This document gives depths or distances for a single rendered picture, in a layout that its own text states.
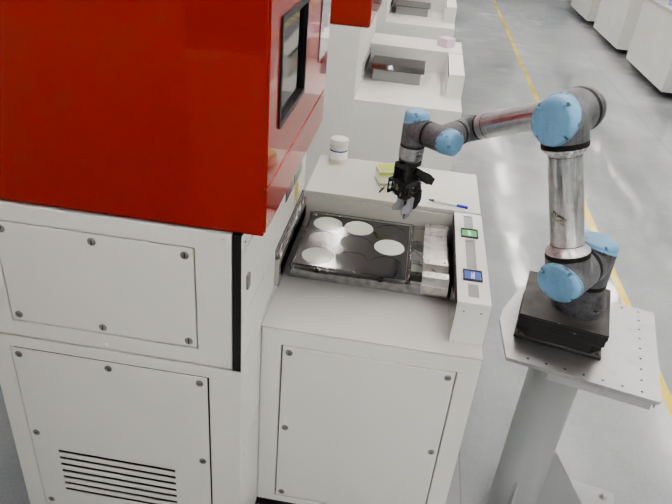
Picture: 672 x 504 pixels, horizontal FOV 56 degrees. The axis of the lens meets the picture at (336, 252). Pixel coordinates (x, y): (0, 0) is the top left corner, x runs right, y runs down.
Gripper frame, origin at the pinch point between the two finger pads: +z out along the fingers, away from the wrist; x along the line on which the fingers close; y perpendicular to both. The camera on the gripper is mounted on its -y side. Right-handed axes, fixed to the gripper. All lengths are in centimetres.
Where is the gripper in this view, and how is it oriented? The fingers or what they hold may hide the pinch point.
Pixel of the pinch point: (406, 214)
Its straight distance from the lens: 208.6
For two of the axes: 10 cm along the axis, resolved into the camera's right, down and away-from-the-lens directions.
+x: 6.9, 4.1, -5.9
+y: -7.2, 3.1, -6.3
